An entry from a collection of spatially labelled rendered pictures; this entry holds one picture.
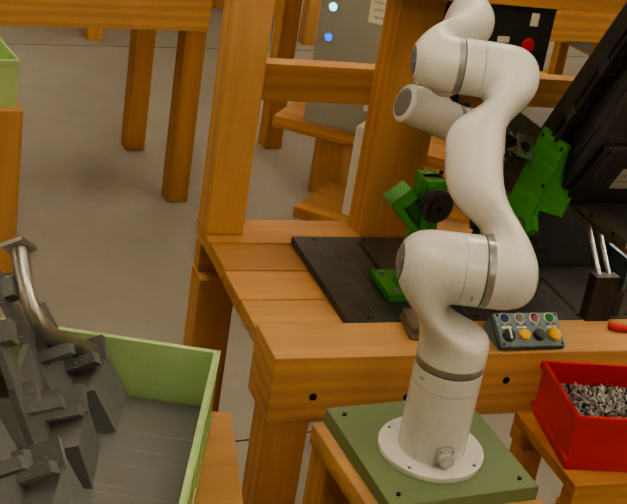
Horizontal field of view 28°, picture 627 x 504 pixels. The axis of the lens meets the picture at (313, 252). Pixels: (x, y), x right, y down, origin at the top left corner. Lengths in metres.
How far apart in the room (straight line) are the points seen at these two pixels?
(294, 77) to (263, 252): 0.41
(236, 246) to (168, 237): 2.15
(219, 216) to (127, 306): 1.59
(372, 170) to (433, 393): 0.98
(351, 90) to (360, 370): 0.79
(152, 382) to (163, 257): 2.56
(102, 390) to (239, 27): 0.94
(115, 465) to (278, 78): 1.14
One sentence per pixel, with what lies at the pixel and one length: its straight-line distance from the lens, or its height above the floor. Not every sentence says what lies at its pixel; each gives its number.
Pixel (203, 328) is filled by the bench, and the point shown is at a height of 0.63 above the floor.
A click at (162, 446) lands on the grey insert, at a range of 2.21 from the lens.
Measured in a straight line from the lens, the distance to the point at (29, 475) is 1.96.
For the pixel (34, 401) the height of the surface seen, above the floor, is 1.01.
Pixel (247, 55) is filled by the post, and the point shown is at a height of 1.32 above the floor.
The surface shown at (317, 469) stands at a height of 0.78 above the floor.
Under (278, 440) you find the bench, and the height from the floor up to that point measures 0.71.
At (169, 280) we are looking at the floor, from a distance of 4.69.
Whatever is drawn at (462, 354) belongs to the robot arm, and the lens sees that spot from 2.09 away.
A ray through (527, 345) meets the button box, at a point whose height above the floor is 0.91.
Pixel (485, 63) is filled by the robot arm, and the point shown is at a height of 1.53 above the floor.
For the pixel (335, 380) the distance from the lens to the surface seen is 2.49.
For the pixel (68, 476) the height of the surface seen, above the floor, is 0.92.
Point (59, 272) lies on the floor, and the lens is 4.68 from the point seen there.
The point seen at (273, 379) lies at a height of 0.85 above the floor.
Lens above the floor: 2.08
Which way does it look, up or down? 24 degrees down
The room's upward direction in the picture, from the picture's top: 9 degrees clockwise
